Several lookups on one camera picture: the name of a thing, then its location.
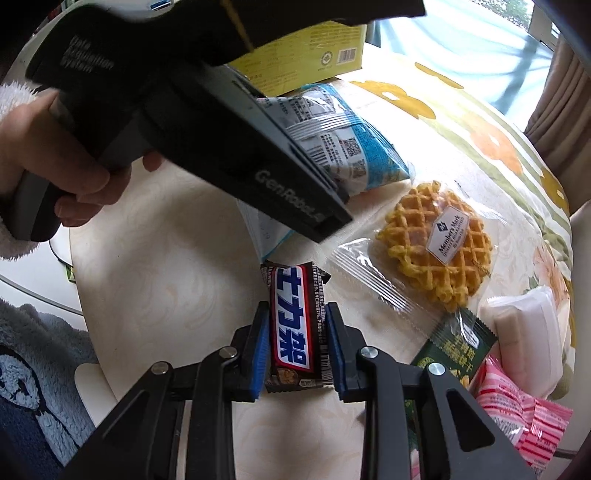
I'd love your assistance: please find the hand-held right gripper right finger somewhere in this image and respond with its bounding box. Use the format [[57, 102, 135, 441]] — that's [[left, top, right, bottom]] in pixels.
[[324, 302, 539, 480]]

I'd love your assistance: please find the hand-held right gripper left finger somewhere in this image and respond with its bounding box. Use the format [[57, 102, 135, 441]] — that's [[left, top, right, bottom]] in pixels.
[[60, 301, 271, 480]]

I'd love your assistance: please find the chocolate bar dark wrapper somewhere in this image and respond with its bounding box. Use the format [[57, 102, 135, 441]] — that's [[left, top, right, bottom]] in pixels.
[[260, 261, 334, 394]]

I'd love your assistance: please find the yellow-green cardboard box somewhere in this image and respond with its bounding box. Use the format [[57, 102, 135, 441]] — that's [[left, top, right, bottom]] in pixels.
[[228, 23, 369, 96]]

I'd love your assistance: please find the blue white snack packet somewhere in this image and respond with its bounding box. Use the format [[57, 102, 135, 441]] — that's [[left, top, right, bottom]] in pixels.
[[257, 83, 413, 200]]

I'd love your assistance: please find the person's left forearm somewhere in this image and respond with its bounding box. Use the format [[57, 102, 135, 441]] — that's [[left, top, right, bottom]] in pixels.
[[0, 79, 44, 263]]

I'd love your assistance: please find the person's left hand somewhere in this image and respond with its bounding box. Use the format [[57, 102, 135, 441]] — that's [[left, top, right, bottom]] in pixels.
[[0, 90, 165, 228]]

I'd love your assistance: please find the white crumpled snack packet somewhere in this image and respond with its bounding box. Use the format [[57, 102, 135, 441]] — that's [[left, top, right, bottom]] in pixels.
[[239, 202, 297, 260]]

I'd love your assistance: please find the green snack packet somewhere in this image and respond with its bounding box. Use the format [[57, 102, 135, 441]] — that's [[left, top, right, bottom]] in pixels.
[[405, 307, 498, 408]]

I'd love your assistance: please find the waffle in clear wrapper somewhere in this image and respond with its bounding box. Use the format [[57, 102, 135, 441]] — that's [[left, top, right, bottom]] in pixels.
[[332, 181, 496, 320]]

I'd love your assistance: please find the large pink snack packet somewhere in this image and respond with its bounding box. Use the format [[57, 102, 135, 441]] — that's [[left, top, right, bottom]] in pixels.
[[473, 357, 539, 432]]

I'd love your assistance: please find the white wrapped cake packet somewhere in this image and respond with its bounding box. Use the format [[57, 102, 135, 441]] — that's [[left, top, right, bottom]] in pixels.
[[480, 286, 572, 401]]

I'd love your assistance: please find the blue fleece clothing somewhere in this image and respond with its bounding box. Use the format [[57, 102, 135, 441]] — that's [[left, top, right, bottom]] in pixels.
[[0, 298, 100, 480]]

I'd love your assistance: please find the pink striped snack packet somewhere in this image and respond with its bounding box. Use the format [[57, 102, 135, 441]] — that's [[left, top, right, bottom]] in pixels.
[[508, 399, 574, 477]]

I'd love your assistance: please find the floral striped blanket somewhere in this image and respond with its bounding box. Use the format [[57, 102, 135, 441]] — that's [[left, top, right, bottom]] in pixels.
[[346, 60, 579, 402]]

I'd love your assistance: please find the light blue cloth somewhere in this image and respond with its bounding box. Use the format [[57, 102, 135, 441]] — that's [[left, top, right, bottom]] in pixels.
[[374, 0, 561, 80]]

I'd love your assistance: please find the brown curtain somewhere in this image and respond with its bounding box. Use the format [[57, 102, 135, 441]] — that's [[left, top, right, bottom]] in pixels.
[[524, 32, 591, 155]]

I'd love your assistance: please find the window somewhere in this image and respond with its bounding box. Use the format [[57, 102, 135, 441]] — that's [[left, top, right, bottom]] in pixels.
[[526, 0, 570, 49]]

